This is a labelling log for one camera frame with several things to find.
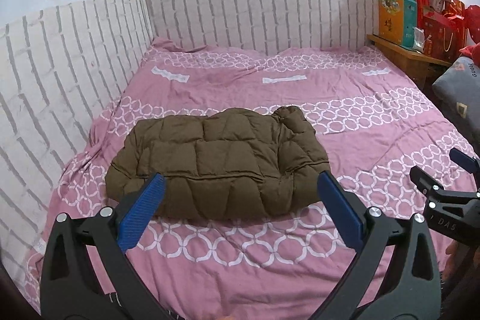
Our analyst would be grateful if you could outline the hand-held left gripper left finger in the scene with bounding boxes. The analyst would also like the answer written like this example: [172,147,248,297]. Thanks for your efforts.
[40,172,167,320]

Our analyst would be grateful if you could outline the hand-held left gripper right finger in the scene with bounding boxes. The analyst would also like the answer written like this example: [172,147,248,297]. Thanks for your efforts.
[317,170,443,320]

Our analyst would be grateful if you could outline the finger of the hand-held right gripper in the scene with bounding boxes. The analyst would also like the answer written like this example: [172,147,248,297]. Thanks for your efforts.
[409,165,451,198]
[449,148,480,175]

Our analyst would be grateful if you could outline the brown puffer jacket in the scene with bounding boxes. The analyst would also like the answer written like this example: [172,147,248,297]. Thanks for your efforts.
[105,107,331,221]

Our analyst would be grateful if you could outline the person's right hand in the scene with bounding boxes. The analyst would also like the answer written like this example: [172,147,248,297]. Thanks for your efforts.
[444,241,461,276]

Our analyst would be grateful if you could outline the grey pillow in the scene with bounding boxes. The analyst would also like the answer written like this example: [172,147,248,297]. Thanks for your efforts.
[431,55,480,141]

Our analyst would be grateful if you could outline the red cloth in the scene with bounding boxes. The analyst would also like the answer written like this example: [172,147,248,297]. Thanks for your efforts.
[459,43,480,59]

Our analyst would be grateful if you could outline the pink patterned bed sheet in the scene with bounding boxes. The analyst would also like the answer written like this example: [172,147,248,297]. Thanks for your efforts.
[22,37,480,320]

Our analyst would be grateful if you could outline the red gift bag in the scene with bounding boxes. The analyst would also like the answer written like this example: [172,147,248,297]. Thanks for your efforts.
[422,7,467,62]

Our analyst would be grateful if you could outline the clear plastic bag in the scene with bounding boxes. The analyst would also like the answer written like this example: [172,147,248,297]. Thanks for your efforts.
[412,27,426,51]

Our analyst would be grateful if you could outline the red fabric decoration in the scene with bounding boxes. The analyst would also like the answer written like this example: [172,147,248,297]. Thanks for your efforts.
[464,4,480,44]

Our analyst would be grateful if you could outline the orange and green gift box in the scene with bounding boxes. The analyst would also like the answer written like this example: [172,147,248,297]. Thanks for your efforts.
[378,0,419,47]

